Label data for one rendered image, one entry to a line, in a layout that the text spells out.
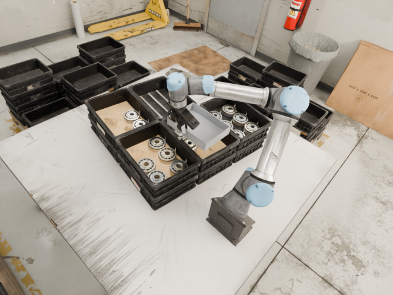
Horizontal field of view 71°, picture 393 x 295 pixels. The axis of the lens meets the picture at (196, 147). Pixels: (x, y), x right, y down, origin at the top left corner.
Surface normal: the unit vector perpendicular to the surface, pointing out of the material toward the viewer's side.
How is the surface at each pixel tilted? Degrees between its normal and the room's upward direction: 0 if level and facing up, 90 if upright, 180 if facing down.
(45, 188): 0
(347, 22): 90
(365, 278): 0
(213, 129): 2
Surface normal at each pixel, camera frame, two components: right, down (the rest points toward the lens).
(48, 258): 0.11, -0.69
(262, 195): -0.02, 0.29
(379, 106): -0.62, 0.28
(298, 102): 0.07, 0.04
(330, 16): -0.67, 0.48
